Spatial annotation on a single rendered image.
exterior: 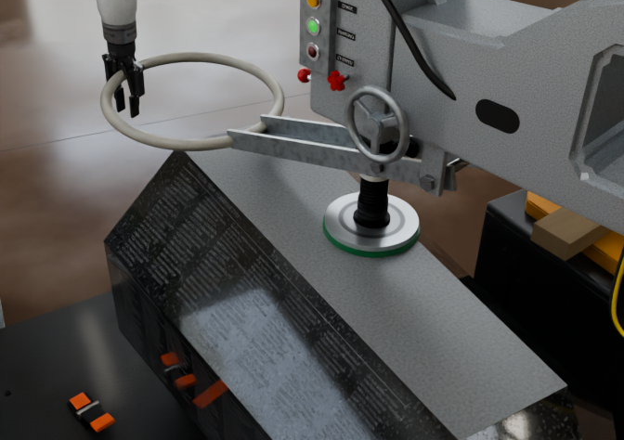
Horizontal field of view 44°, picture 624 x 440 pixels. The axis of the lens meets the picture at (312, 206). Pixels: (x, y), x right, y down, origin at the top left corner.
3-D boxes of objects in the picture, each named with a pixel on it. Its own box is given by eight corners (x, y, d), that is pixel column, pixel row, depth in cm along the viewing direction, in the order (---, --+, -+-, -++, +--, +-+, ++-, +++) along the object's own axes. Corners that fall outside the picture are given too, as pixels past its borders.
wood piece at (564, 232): (580, 209, 189) (585, 192, 186) (616, 229, 183) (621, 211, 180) (529, 240, 179) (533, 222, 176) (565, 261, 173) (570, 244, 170)
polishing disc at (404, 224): (415, 256, 164) (416, 252, 163) (318, 245, 167) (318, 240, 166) (421, 200, 181) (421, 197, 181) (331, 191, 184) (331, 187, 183)
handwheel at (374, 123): (434, 160, 142) (443, 86, 134) (399, 180, 136) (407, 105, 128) (373, 130, 151) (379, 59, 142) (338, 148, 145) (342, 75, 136)
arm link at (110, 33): (120, 29, 199) (123, 50, 203) (143, 18, 206) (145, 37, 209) (93, 19, 202) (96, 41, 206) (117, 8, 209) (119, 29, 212)
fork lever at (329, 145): (500, 161, 152) (499, 137, 151) (442, 200, 141) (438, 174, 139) (277, 127, 202) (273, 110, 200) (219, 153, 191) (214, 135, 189)
